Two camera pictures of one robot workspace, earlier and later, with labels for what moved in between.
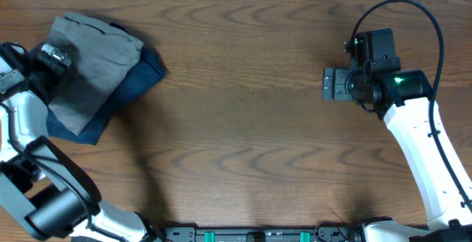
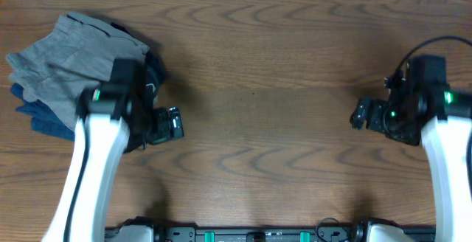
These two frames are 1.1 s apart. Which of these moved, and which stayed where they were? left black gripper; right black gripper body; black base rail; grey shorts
Moved: right black gripper body; left black gripper
Stayed: grey shorts; black base rail
